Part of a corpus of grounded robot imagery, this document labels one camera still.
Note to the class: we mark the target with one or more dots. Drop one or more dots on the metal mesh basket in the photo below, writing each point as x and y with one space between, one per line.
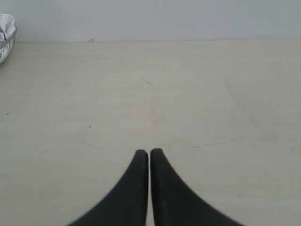
6 46

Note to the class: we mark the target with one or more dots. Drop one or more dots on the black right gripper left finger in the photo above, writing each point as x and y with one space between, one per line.
127 202

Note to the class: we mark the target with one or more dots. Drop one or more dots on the white t-shirt red print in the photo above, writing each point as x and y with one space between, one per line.
7 26

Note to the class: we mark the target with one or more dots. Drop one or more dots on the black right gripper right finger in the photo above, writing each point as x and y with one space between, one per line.
174 203

